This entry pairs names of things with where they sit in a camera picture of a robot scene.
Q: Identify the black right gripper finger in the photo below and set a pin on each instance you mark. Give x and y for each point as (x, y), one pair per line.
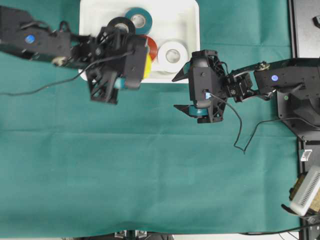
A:
(183, 74)
(192, 111)

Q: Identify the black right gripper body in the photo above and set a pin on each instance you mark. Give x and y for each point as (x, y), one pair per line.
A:
(234, 85)

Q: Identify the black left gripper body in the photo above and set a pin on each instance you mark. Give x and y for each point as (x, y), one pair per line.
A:
(102, 60)

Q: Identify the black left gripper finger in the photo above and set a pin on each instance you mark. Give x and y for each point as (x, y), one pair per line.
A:
(119, 83)

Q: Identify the white tape roll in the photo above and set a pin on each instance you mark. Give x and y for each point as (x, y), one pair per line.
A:
(171, 56)

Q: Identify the yellow tape roll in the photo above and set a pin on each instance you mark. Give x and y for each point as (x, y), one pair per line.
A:
(148, 66)

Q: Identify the black tape roll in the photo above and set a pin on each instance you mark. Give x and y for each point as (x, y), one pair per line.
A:
(124, 24)

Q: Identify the red tape roll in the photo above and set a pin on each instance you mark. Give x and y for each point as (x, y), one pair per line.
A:
(153, 48)

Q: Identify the teal tape roll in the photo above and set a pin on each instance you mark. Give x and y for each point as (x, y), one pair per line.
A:
(141, 19)

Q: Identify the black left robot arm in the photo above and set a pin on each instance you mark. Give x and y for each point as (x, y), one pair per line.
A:
(24, 37)

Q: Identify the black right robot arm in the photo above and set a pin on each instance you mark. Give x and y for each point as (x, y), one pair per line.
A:
(296, 77)

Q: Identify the green table cloth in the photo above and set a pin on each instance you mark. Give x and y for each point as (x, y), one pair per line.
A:
(72, 167)

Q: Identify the silver vented box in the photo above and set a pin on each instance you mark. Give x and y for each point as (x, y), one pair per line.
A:
(306, 192)

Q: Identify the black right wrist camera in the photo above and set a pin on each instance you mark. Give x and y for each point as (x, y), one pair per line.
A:
(200, 78)

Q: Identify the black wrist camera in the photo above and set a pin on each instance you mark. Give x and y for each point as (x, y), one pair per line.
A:
(200, 78)
(135, 62)

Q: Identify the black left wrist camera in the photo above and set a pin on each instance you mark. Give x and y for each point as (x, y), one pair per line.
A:
(135, 62)

